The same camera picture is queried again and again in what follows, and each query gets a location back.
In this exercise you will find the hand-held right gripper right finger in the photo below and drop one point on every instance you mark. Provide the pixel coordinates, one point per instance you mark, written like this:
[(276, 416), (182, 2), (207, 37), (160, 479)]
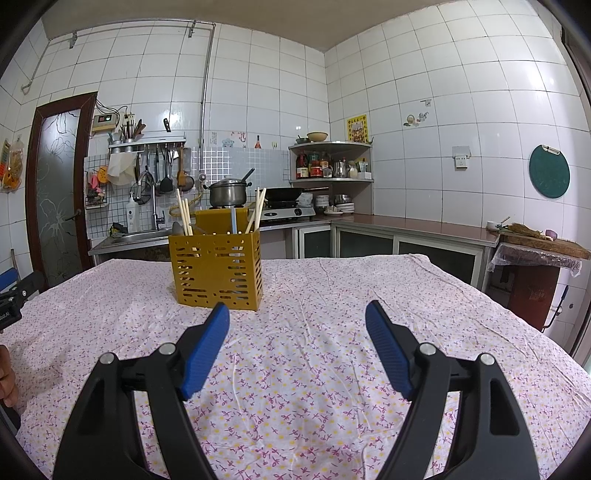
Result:
[(390, 355)]

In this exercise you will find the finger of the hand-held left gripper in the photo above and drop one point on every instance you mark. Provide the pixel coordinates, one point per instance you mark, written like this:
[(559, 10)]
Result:
[(8, 280), (30, 284)]

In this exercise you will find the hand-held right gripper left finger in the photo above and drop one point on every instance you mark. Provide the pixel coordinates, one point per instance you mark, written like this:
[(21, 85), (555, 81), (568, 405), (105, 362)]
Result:
[(203, 355)]

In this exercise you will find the yellow slotted utensil holder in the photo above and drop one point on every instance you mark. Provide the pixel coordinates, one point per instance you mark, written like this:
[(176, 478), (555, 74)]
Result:
[(217, 277)]

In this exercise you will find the light blue plastic spoon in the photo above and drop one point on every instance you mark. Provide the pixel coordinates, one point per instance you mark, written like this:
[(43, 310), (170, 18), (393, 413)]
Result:
[(235, 221)]

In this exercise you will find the metal cup of utensils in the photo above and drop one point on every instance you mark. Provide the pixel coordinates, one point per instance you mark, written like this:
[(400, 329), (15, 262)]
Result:
[(130, 134)]

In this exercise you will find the person's left hand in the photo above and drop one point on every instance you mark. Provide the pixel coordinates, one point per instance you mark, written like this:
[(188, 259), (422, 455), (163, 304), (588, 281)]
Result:
[(7, 383)]

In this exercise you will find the brown-framed glass door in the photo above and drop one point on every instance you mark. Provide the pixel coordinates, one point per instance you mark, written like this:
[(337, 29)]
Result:
[(57, 194)]

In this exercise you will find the floral tablecloth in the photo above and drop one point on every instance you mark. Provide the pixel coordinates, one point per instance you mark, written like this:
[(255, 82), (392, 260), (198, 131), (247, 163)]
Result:
[(323, 286)]

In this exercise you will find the dark dish scrubber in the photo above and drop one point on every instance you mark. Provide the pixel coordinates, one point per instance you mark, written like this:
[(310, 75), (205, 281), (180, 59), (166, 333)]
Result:
[(118, 229)]

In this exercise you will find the hanging snack bags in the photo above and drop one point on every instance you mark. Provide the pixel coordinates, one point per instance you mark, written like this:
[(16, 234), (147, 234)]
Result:
[(10, 164)]

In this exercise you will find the metal sink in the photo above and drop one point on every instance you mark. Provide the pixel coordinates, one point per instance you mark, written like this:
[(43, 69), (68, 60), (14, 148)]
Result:
[(138, 237)]

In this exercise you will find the white soap bottle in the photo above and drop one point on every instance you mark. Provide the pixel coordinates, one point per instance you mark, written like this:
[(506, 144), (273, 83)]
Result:
[(133, 217)]

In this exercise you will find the kitchen counter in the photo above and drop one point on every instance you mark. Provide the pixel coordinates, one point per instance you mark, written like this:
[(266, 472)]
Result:
[(415, 228)]

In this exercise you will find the metal faucet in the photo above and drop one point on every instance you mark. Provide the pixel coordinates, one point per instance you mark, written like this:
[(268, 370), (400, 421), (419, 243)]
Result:
[(154, 212)]

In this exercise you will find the white hanging cloth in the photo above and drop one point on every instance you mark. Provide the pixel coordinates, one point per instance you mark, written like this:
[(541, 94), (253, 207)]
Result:
[(122, 170)]

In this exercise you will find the red side table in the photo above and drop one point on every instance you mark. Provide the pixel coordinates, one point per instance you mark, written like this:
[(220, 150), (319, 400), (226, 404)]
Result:
[(531, 286)]

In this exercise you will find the stack of white plates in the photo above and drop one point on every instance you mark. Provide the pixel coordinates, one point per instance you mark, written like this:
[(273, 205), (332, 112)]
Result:
[(334, 208)]

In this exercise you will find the steel cooking pot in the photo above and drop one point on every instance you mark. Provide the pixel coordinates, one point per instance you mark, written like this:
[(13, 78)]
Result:
[(226, 196)]

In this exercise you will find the gas stove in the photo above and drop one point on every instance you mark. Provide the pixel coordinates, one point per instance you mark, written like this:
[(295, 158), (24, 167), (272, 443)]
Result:
[(288, 213)]

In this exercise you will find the black hanging spatula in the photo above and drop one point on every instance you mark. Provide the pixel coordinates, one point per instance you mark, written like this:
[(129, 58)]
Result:
[(164, 184)]

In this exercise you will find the hanging ladle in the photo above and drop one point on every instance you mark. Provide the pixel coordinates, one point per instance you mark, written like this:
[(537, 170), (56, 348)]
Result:
[(184, 181)]

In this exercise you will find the black wok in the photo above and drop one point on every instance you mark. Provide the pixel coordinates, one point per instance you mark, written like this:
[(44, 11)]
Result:
[(281, 194)]

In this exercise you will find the wooden chopping board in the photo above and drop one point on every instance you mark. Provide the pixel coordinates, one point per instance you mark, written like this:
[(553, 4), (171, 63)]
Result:
[(545, 247)]

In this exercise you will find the metal kettle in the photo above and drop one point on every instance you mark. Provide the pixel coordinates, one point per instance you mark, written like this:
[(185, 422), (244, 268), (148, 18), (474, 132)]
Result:
[(340, 169)]

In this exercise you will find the red sauce bottle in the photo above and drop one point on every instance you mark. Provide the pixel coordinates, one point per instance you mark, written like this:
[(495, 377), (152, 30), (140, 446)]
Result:
[(315, 168), (302, 168)]

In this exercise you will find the corner shelf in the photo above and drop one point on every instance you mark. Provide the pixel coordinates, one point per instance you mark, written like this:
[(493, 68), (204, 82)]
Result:
[(332, 146)]

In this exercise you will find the beige bowl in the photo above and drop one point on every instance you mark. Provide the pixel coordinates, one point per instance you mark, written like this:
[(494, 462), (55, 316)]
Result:
[(317, 137)]

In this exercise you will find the round green cutting board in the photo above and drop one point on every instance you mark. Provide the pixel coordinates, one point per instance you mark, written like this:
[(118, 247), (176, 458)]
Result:
[(549, 173)]

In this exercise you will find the metal water pipe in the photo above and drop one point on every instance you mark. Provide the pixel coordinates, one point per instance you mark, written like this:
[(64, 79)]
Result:
[(205, 92)]

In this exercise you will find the orange wall control box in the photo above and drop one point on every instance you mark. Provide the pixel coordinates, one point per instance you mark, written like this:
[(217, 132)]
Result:
[(105, 122)]

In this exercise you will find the metal wall utensil rack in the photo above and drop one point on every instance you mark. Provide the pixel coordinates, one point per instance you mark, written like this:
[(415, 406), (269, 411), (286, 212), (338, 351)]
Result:
[(147, 141)]

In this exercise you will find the white wall socket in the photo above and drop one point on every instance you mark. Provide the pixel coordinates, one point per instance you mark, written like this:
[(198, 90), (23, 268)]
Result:
[(461, 159)]

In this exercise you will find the yellow wall poster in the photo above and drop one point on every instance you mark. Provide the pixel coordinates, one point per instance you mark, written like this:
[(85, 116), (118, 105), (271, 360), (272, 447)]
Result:
[(357, 128)]

